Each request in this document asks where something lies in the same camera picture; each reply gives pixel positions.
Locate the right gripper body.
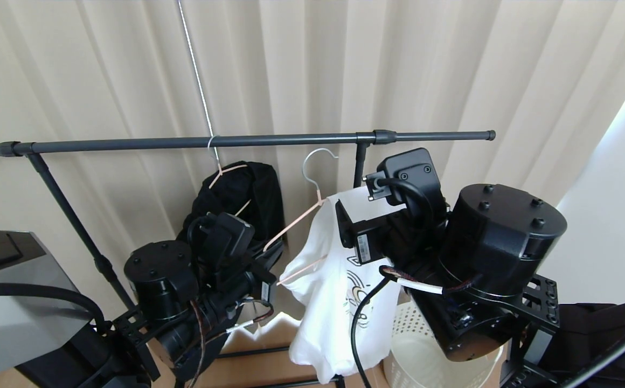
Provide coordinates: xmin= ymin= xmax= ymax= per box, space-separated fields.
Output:
xmin=336 ymin=199 xmax=438 ymax=266

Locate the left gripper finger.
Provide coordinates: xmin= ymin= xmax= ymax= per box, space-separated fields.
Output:
xmin=249 ymin=241 xmax=287 ymax=279

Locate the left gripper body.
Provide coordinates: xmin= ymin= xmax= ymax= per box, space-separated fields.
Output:
xmin=205 ymin=267 xmax=279 ymax=327

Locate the pink clothes hanger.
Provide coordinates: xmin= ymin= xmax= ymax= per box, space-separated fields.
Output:
xmin=263 ymin=148 xmax=340 ymax=286
xmin=206 ymin=136 xmax=252 ymax=217

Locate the black garment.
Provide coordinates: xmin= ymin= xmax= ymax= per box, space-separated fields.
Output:
xmin=177 ymin=161 xmax=286 ymax=259

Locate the white printed garment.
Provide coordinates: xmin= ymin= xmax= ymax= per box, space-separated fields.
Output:
xmin=279 ymin=186 xmax=407 ymax=384

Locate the white laundry basket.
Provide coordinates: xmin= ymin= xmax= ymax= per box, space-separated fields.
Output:
xmin=383 ymin=301 xmax=504 ymax=388

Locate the black clothes rack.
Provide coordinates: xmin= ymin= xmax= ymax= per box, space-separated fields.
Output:
xmin=0 ymin=129 xmax=496 ymax=388

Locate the beige curtain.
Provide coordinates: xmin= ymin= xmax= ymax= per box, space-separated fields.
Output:
xmin=0 ymin=0 xmax=625 ymax=324

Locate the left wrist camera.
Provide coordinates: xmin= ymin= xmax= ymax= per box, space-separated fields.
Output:
xmin=187 ymin=212 xmax=255 ymax=262

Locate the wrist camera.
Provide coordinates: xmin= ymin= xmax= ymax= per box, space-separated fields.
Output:
xmin=364 ymin=148 xmax=449 ymax=217
xmin=187 ymin=212 xmax=255 ymax=262

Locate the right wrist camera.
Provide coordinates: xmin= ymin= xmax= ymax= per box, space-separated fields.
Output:
xmin=364 ymin=148 xmax=449 ymax=217

